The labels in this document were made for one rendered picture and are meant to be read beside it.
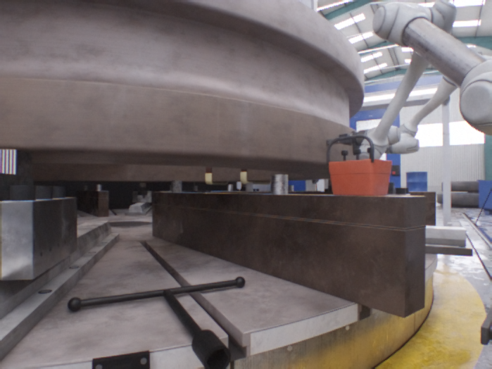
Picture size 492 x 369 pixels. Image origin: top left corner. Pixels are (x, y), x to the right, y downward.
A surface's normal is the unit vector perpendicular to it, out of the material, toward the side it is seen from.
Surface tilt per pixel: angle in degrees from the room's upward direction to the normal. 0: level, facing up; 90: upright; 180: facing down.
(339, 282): 90
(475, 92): 98
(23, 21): 90
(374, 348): 90
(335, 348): 90
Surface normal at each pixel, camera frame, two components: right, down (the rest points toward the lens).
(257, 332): 0.46, -0.01
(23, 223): 0.24, -0.01
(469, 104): -0.97, 0.07
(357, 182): -0.79, 0.11
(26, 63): 0.18, -0.32
